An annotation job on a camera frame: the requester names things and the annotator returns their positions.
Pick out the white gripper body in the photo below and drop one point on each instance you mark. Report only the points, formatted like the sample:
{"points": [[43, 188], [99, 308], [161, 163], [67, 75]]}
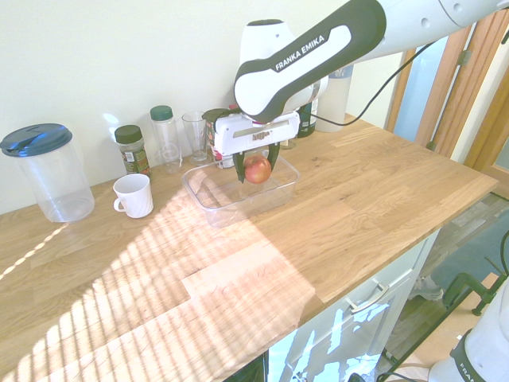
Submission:
{"points": [[254, 133]]}

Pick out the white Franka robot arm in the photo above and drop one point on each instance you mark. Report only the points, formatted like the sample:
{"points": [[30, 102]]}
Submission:
{"points": [[302, 59]]}

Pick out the red apple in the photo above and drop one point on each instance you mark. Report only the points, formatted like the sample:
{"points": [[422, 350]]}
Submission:
{"points": [[257, 169]]}

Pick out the green metal clamp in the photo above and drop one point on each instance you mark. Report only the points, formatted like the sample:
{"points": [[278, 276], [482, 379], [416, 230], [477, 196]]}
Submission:
{"points": [[465, 288]]}

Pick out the white ceramic mug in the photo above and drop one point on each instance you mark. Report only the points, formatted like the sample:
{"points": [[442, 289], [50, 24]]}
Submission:
{"points": [[135, 196]]}

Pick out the tall drinking glass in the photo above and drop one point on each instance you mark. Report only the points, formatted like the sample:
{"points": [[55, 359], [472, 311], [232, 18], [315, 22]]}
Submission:
{"points": [[195, 137]]}

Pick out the spice jar black lid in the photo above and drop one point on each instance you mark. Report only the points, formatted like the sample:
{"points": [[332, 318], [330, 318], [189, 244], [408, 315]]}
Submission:
{"points": [[134, 153]]}

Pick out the tall white plastic pitcher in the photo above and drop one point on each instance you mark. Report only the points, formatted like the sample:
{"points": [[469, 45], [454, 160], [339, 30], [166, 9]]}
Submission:
{"points": [[334, 103]]}

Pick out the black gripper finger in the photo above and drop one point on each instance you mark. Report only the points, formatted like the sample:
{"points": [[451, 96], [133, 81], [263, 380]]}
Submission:
{"points": [[239, 167], [274, 155]]}

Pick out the clear jar green lid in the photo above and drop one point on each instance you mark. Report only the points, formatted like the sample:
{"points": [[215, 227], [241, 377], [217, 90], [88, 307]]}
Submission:
{"points": [[165, 139]]}

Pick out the dark green bottle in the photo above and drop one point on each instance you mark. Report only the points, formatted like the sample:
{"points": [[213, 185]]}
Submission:
{"points": [[307, 121]]}

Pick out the large clear jar blue lid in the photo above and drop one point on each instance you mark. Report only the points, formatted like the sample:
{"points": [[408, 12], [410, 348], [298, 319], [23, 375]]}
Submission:
{"points": [[51, 175]]}

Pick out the white kitchen cabinet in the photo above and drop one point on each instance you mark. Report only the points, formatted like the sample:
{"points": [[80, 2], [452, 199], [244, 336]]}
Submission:
{"points": [[358, 318]]}

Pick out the clear plastic container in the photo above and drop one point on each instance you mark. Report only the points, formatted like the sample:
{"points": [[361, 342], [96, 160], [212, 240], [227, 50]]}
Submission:
{"points": [[238, 199]]}

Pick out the grey sneaker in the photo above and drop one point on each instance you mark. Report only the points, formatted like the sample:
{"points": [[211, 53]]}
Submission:
{"points": [[427, 289]]}

